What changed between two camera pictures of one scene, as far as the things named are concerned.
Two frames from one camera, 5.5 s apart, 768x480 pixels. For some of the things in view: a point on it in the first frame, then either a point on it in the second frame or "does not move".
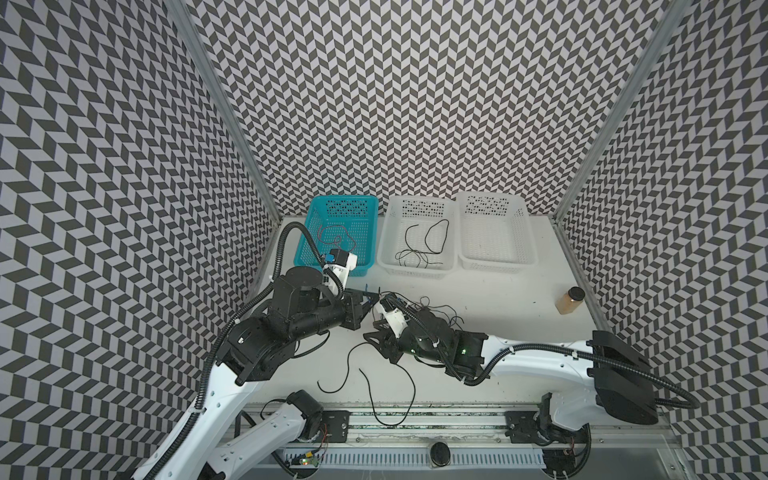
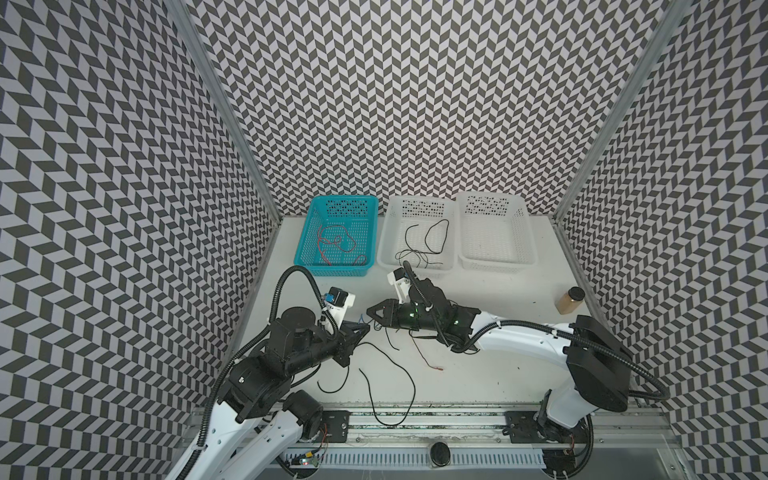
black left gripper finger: [353, 322] → [344, 359]
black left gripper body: [327, 311] → [320, 348]
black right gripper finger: [389, 346] → [388, 322]
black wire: [426, 234] → [418, 258]
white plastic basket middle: [419, 237] does not move
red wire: [335, 242] does not move
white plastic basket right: [494, 233] does not move
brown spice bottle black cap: [569, 302] does not move
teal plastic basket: [347, 223] does not move
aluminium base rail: [633, 438] does not move
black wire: [427, 235] does not move
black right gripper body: [390, 339] → [402, 312]
